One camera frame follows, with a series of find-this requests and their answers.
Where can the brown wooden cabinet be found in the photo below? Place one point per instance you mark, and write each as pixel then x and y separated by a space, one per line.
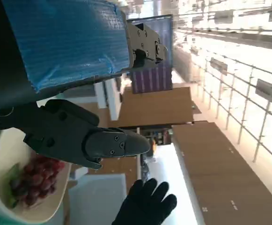
pixel 154 107
pixel 220 164

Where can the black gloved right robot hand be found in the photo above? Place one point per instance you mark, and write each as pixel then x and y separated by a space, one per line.
pixel 145 206

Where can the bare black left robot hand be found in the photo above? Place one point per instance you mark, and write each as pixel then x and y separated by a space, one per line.
pixel 63 47

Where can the purple screen monitor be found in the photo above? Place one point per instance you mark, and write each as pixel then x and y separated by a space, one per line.
pixel 149 82

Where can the purple toy grape bunch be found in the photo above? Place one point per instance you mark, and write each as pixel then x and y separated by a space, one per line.
pixel 37 180

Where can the white square plate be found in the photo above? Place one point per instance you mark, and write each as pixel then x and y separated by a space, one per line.
pixel 4 150

